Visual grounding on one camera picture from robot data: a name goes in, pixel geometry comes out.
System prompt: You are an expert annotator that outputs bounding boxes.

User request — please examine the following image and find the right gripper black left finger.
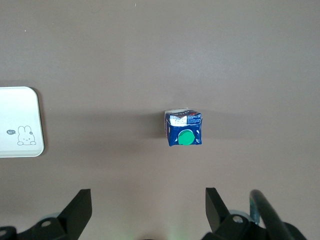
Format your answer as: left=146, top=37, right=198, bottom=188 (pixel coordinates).
left=0, top=188, right=93, bottom=240

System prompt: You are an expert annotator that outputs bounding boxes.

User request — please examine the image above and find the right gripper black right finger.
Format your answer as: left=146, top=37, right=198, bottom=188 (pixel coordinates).
left=201, top=187, right=307, bottom=240

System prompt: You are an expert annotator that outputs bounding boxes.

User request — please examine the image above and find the white tray with rabbit print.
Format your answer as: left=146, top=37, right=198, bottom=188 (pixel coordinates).
left=0, top=86, right=45, bottom=158

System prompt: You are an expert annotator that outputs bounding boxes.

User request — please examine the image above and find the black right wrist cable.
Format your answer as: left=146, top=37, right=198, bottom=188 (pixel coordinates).
left=249, top=189, right=297, bottom=240

